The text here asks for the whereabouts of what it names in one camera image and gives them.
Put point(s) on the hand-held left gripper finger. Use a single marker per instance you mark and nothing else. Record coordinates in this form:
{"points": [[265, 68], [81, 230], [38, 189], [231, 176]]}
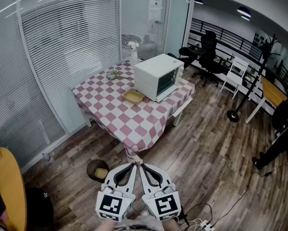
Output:
{"points": [[133, 182], [111, 175]]}

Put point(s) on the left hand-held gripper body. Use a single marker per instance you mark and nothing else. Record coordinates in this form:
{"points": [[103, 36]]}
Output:
{"points": [[115, 204]]}

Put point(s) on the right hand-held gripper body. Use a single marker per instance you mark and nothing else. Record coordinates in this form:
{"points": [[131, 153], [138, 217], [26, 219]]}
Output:
{"points": [[163, 204]]}

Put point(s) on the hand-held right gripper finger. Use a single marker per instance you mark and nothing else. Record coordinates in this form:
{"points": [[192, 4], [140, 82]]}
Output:
{"points": [[144, 182], [164, 177]]}

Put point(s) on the round trash bin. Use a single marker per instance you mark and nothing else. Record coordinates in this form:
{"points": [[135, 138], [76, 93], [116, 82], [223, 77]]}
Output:
{"points": [[92, 168]]}

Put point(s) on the person's left forearm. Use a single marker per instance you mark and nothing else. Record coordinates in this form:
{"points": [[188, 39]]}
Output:
{"points": [[105, 226]]}

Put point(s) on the person's right forearm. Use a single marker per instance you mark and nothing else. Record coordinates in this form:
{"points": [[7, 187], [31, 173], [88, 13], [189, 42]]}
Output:
{"points": [[171, 226]]}

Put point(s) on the person's light shoe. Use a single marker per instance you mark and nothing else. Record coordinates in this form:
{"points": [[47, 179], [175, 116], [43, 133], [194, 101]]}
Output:
{"points": [[144, 212]]}

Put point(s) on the person's grey clothing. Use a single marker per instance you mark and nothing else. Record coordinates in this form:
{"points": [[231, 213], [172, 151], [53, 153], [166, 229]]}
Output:
{"points": [[139, 224]]}

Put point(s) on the white power strip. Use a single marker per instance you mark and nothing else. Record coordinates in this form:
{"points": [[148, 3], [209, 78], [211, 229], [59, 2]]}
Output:
{"points": [[207, 226]]}

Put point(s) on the pink white checkered tablecloth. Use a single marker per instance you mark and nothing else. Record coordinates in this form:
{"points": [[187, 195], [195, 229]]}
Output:
{"points": [[115, 114]]}

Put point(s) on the clear plastic bottle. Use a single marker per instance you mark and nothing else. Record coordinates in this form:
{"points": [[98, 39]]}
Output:
{"points": [[47, 157]]}

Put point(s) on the black round stool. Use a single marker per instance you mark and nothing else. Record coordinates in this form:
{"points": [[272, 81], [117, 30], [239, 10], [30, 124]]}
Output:
{"points": [[39, 208]]}

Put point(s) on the pale artificial flower bouquet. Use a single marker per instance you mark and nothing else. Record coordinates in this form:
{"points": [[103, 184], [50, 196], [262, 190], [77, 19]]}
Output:
{"points": [[112, 74]]}

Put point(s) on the round yellow wooden table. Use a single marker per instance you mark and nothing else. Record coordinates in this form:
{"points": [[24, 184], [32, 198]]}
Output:
{"points": [[9, 189]]}

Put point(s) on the white toaster oven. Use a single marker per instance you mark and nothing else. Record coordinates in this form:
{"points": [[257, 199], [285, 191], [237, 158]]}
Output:
{"points": [[148, 73]]}

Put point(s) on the white vase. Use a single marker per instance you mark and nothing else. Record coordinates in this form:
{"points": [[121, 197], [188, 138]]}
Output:
{"points": [[134, 58]]}

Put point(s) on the white wooden chair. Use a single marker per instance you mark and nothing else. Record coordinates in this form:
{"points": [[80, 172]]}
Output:
{"points": [[235, 74]]}

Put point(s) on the black low office chair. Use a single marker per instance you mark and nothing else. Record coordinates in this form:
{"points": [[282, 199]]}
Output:
{"points": [[191, 51]]}

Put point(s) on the black coat rack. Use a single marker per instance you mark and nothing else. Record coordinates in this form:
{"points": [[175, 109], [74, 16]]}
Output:
{"points": [[254, 80]]}

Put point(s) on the white flower bunch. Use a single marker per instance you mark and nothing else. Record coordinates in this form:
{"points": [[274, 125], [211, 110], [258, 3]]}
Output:
{"points": [[133, 45]]}

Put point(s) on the black high-back office chair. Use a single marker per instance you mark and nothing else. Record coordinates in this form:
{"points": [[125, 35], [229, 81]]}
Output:
{"points": [[209, 47]]}

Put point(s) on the white venetian blinds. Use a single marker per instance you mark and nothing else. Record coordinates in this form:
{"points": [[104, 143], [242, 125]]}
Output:
{"points": [[69, 44]]}

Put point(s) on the wooden desk with white legs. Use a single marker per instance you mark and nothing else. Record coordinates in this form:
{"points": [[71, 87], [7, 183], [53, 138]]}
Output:
{"points": [[274, 93]]}

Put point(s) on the black metal railing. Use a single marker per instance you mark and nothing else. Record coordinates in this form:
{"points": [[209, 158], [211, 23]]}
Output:
{"points": [[230, 38]]}

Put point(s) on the white paper notice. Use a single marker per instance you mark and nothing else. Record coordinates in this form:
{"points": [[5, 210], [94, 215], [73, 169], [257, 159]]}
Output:
{"points": [[155, 7]]}

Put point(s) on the round ceiling lamp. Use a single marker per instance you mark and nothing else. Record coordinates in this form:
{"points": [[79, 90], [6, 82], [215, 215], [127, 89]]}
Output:
{"points": [[244, 11], [198, 1]]}

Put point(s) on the dark wall picture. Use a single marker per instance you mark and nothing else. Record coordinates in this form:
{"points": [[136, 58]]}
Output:
{"points": [[259, 41]]}

